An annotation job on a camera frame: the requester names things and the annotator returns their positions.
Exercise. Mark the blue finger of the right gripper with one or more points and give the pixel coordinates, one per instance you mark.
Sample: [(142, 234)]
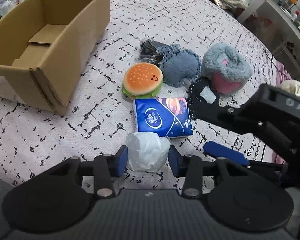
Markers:
[(216, 150)]

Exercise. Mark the grey pink fuzzy slipper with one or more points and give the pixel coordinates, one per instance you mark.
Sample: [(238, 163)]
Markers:
[(226, 68)]

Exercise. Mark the plush hamburger toy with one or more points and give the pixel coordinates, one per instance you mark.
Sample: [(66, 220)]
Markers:
[(142, 81)]

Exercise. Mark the blue denim plush toy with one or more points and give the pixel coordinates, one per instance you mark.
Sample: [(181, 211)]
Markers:
[(178, 65)]

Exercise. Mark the white plastic bag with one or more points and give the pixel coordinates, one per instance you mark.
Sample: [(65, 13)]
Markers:
[(147, 152)]

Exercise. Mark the white patterned bed cover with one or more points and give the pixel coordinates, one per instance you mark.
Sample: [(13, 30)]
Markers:
[(99, 116)]

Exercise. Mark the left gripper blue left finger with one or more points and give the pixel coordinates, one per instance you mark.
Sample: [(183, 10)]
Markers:
[(116, 163)]

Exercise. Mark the black packaged cloth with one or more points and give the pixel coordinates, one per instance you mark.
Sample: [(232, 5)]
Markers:
[(149, 51)]

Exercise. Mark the brown cardboard box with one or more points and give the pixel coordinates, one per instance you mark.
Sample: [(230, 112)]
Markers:
[(44, 45)]

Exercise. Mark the white desk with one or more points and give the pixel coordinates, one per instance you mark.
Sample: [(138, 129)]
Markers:
[(290, 31)]

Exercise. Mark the blue tissue pack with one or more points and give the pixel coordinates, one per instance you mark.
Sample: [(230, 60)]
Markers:
[(168, 117)]

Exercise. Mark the cream pillow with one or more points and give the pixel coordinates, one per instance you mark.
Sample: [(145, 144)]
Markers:
[(291, 86)]

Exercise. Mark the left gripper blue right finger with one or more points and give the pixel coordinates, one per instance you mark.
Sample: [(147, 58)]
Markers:
[(179, 164)]

